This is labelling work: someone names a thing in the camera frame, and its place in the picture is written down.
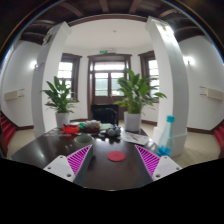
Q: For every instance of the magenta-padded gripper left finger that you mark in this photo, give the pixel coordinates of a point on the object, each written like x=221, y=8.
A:
x=78, y=160

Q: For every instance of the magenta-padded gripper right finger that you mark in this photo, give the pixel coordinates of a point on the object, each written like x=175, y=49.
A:
x=149, y=159

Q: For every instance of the clear bottle with blue cap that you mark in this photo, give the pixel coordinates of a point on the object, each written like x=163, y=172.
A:
x=165, y=141

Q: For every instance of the printed paper sheets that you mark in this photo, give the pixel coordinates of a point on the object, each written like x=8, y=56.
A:
x=135, y=138

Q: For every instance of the red box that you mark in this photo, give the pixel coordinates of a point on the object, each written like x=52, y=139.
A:
x=70, y=129

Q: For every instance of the flat round red coaster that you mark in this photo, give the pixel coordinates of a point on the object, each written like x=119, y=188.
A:
x=116, y=156

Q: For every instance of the box of snacks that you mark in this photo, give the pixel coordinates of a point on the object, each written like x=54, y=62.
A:
x=90, y=126

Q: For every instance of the grey headphones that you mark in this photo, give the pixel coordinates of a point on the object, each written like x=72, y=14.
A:
x=114, y=131

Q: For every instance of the black chair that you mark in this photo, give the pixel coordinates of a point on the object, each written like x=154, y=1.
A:
x=104, y=114

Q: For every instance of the large potted green plant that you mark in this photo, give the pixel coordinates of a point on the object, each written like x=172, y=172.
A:
x=135, y=96

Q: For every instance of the small potted green plant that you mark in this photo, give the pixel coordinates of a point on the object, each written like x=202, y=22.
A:
x=60, y=98

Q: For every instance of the red carpeted stairs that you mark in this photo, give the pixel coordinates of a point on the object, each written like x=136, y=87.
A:
x=219, y=135
x=6, y=128

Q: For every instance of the dark wooden glass door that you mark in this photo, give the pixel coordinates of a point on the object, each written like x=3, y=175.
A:
x=108, y=85

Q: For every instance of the narrow dark-framed window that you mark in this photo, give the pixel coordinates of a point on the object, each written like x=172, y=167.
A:
x=152, y=71

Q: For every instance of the wide dark-framed window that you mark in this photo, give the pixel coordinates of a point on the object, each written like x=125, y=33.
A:
x=66, y=71

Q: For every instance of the green exit sign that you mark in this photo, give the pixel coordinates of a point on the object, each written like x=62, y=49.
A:
x=103, y=51

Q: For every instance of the white wall radiator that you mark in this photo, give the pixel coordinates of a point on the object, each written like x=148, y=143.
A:
x=213, y=94
x=13, y=95

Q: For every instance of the wall lamp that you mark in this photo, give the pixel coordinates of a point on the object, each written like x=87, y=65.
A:
x=33, y=64
x=187, y=60

